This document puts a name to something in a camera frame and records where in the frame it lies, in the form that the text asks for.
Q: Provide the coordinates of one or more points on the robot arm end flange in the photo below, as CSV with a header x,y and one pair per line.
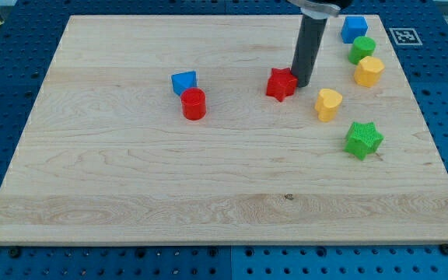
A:
x,y
321,9

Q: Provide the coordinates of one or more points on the red star block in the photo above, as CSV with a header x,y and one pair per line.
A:
x,y
281,83

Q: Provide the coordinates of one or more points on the yellow heart block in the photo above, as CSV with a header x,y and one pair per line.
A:
x,y
327,104

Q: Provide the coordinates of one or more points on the green star block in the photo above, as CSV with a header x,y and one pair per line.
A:
x,y
362,139

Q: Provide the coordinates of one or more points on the red cylinder block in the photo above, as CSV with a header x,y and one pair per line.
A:
x,y
193,101

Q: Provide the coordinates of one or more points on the blue triangle block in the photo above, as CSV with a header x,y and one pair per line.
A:
x,y
184,80

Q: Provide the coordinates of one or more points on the wooden board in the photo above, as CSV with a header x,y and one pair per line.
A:
x,y
107,157

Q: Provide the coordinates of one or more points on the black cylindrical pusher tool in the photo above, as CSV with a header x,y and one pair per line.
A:
x,y
307,46

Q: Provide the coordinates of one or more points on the yellow hexagon block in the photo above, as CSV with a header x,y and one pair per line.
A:
x,y
368,71

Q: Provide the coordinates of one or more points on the green cylinder block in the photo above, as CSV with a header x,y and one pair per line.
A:
x,y
362,47

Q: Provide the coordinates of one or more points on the blue cube block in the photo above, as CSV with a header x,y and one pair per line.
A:
x,y
354,26

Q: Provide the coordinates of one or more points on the white fiducial marker tag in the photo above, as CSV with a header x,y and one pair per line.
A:
x,y
404,36

